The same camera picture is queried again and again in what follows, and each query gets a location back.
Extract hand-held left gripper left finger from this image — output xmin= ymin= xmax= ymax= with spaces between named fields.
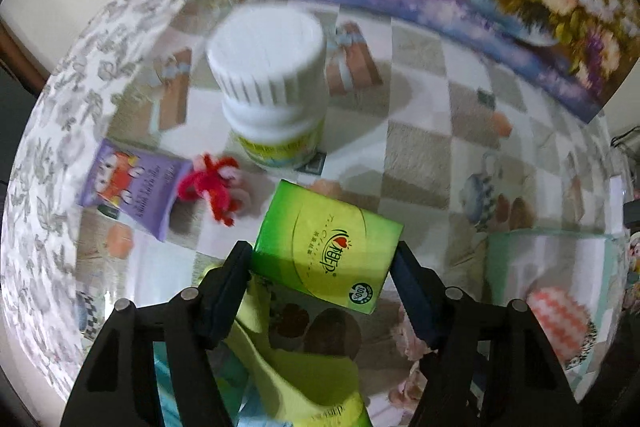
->
xmin=60 ymin=241 xmax=253 ymax=427

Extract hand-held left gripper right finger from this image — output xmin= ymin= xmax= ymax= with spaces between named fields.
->
xmin=390 ymin=239 xmax=581 ymax=427

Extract green tissue packet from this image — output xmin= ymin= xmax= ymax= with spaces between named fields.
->
xmin=250 ymin=179 xmax=405 ymax=314

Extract teal-rimmed white box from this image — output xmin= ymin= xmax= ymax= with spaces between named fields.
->
xmin=487 ymin=229 xmax=626 ymax=373

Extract purple tissue packet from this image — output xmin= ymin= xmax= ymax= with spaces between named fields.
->
xmin=77 ymin=139 xmax=193 ymax=243

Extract pink fluffy toy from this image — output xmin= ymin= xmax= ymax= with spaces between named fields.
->
xmin=390 ymin=307 xmax=436 ymax=408

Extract light blue cloth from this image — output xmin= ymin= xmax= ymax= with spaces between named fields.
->
xmin=150 ymin=342 xmax=266 ymax=427

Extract yellow-green cloth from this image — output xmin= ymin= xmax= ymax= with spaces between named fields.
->
xmin=200 ymin=264 xmax=373 ymax=427

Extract red plush toy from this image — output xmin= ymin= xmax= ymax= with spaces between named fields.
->
xmin=177 ymin=152 xmax=246 ymax=225

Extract pink chevron sponge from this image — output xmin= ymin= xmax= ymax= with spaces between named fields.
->
xmin=527 ymin=287 xmax=593 ymax=360

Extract checkered printed tablecloth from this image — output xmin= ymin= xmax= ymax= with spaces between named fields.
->
xmin=0 ymin=0 xmax=631 ymax=427

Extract white plastic bottle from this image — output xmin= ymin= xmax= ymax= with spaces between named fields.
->
xmin=206 ymin=4 xmax=328 ymax=170

